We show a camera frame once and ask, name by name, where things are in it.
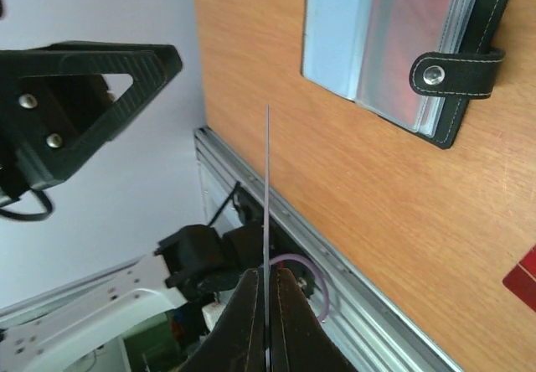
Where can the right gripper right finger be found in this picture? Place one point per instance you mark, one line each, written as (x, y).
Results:
(298, 342)

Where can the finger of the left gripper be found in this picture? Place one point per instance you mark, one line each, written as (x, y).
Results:
(61, 103)

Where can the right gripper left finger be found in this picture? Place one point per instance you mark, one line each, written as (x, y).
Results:
(237, 341)

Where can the blue card pile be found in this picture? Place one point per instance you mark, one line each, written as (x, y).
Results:
(266, 204)

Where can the black leather card holder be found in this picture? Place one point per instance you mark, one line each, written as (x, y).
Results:
(415, 63)

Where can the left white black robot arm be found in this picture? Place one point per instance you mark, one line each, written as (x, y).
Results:
(191, 263)

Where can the aluminium table edge rail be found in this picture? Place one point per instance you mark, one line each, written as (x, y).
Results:
(371, 332)

